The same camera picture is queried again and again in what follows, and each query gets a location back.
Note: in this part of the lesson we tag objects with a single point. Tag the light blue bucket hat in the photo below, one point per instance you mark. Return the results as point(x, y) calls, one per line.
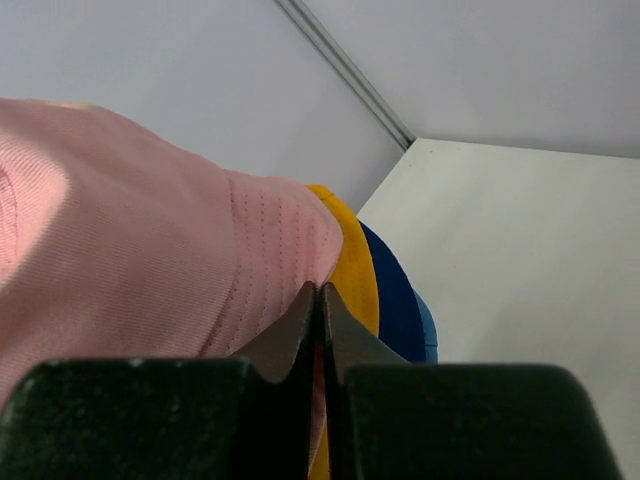
point(429, 331)

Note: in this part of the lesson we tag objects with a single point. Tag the pink hat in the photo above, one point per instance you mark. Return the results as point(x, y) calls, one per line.
point(116, 244)

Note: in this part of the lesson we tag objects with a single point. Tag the yellow bucket hat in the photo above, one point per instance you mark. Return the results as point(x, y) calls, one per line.
point(355, 280)

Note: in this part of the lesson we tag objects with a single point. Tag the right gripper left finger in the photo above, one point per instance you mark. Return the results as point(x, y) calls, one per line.
point(242, 417)

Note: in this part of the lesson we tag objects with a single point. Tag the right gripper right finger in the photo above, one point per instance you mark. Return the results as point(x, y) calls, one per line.
point(391, 419)

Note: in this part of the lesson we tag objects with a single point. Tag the dark blue bucket hat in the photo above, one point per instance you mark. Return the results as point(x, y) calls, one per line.
point(401, 327)

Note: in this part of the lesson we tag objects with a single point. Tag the left aluminium frame post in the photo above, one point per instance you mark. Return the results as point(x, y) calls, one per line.
point(337, 58)

